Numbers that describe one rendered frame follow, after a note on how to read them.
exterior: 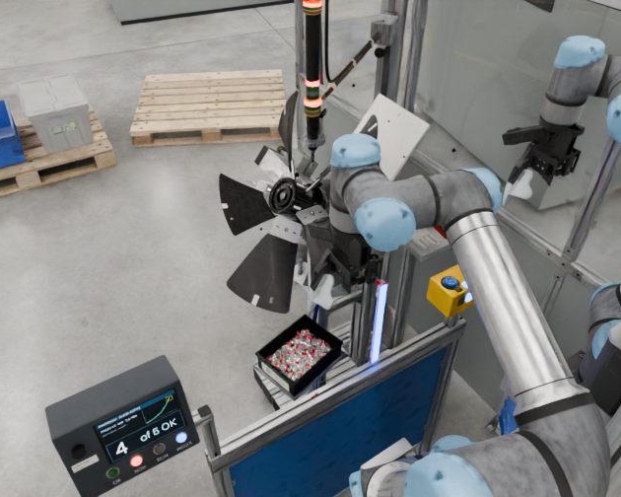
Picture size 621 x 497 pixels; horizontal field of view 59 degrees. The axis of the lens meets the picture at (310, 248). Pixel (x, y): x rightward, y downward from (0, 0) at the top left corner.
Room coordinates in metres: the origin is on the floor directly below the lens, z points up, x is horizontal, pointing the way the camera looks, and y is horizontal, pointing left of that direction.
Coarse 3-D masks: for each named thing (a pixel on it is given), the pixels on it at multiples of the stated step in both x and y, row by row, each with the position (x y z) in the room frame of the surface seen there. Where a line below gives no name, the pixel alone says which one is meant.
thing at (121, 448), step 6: (120, 438) 0.57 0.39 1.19; (126, 438) 0.58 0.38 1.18; (108, 444) 0.56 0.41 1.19; (114, 444) 0.56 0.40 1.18; (120, 444) 0.57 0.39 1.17; (126, 444) 0.57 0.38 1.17; (132, 444) 0.58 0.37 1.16; (108, 450) 0.56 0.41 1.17; (114, 450) 0.56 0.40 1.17; (120, 450) 0.56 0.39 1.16; (126, 450) 0.57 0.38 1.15; (132, 450) 0.57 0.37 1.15; (114, 456) 0.55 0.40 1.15; (120, 456) 0.56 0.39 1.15
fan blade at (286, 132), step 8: (296, 96) 1.61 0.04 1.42; (288, 104) 1.65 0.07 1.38; (288, 112) 1.62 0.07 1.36; (280, 120) 1.70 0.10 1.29; (288, 120) 1.60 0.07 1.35; (280, 128) 1.69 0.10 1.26; (288, 128) 1.57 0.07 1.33; (288, 136) 1.55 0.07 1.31; (288, 144) 1.53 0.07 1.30; (288, 152) 1.53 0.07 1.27
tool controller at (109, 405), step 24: (168, 360) 0.73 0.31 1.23; (120, 384) 0.67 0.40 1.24; (144, 384) 0.66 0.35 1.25; (168, 384) 0.66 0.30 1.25; (48, 408) 0.62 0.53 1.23; (72, 408) 0.61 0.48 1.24; (96, 408) 0.60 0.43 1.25; (120, 408) 0.60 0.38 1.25; (144, 408) 0.62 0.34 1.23; (168, 408) 0.63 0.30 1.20; (72, 432) 0.55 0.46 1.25; (96, 432) 0.56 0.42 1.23; (120, 432) 0.58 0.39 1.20; (144, 432) 0.59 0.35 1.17; (168, 432) 0.61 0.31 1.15; (192, 432) 0.63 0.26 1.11; (72, 456) 0.52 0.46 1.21; (96, 456) 0.54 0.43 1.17; (144, 456) 0.57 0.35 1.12; (168, 456) 0.59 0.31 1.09; (72, 480) 0.51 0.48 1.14; (96, 480) 0.52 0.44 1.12; (120, 480) 0.53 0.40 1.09
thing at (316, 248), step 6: (306, 228) 1.24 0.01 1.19; (306, 234) 1.22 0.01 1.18; (306, 240) 1.20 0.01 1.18; (312, 240) 1.20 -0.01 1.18; (318, 240) 1.19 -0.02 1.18; (312, 246) 1.18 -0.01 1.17; (318, 246) 1.17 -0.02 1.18; (324, 246) 1.17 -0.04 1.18; (312, 252) 1.15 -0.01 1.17; (318, 252) 1.15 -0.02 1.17; (378, 252) 1.14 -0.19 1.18; (384, 252) 1.13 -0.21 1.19; (312, 258) 1.14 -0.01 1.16; (318, 258) 1.13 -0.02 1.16; (312, 264) 1.12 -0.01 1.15; (312, 270) 1.10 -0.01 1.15; (330, 270) 1.09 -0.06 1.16; (336, 276) 1.07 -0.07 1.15; (336, 282) 1.06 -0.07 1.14
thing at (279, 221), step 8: (280, 216) 1.35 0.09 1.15; (280, 224) 1.33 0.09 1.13; (288, 224) 1.34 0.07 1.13; (296, 224) 1.34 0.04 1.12; (272, 232) 1.32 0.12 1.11; (280, 232) 1.32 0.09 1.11; (288, 232) 1.32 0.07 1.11; (296, 232) 1.32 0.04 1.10; (288, 240) 1.31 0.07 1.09; (296, 240) 1.31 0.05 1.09
